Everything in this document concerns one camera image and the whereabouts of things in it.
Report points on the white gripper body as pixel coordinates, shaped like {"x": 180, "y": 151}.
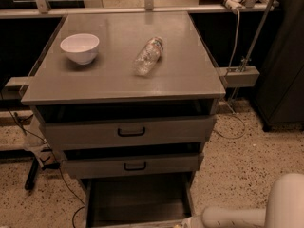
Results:
{"x": 194, "y": 222}

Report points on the grey drawer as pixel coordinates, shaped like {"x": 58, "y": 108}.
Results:
{"x": 89, "y": 135}
{"x": 132, "y": 166}
{"x": 142, "y": 199}

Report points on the grey bottom drawer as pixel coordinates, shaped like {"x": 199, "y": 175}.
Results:
{"x": 142, "y": 199}

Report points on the grey top drawer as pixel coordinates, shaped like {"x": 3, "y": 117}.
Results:
{"x": 89, "y": 135}

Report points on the clear plastic bottle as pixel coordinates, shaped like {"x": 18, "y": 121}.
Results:
{"x": 148, "y": 56}

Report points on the black metal stand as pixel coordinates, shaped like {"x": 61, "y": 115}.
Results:
{"x": 49, "y": 162}

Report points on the metal diagonal rod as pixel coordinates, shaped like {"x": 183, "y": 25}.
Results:
{"x": 244, "y": 62}

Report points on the grey middle drawer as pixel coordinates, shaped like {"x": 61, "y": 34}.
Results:
{"x": 132, "y": 166}

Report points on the grey drawer cabinet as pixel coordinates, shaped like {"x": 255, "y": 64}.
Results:
{"x": 183, "y": 83}

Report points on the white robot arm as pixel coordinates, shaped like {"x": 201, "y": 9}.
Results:
{"x": 285, "y": 209}

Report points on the white ceramic bowl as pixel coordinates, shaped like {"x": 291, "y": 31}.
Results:
{"x": 80, "y": 48}

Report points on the dark side cabinet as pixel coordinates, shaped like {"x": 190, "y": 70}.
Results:
{"x": 279, "y": 92}

